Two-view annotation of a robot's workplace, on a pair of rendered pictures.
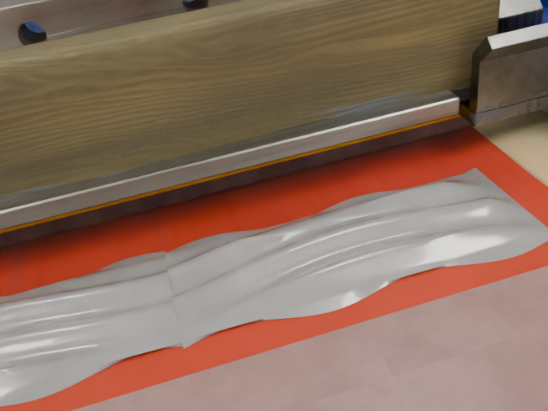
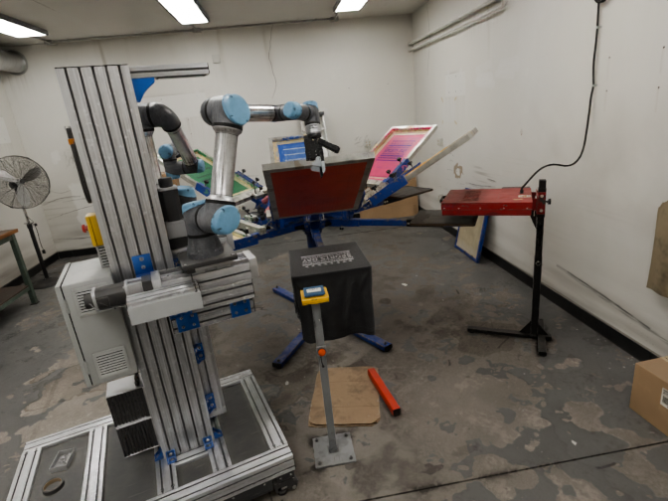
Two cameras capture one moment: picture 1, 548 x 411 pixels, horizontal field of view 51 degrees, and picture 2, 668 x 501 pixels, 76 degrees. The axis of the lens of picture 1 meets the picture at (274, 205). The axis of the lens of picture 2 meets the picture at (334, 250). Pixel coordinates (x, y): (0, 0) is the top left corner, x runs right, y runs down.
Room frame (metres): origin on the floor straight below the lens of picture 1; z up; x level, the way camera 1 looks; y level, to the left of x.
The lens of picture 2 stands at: (-2.48, -0.69, 1.79)
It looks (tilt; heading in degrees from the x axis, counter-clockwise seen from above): 18 degrees down; 14
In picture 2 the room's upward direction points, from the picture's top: 6 degrees counter-clockwise
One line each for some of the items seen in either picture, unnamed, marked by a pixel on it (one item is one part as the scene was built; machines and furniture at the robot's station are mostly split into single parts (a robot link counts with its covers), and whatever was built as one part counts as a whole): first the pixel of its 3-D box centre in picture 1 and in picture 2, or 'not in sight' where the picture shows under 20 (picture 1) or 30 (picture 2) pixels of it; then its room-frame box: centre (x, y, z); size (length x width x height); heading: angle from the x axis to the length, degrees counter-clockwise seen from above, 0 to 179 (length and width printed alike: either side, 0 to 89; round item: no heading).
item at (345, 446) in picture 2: not in sight; (324, 376); (-0.67, -0.10, 0.48); 0.22 x 0.22 x 0.96; 20
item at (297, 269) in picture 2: not in sight; (326, 257); (-0.16, -0.04, 0.95); 0.48 x 0.44 x 0.01; 20
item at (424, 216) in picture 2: not in sight; (388, 221); (0.77, -0.32, 0.91); 1.34 x 0.40 x 0.08; 80
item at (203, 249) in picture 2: not in sight; (203, 243); (-0.93, 0.27, 1.31); 0.15 x 0.15 x 0.10
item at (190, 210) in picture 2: not in sight; (199, 216); (-0.94, 0.27, 1.42); 0.13 x 0.12 x 0.14; 65
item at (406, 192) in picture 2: not in sight; (370, 204); (1.40, -0.09, 0.91); 1.34 x 0.40 x 0.08; 140
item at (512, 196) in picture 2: not in sight; (489, 201); (0.65, -1.06, 1.06); 0.61 x 0.46 x 0.12; 80
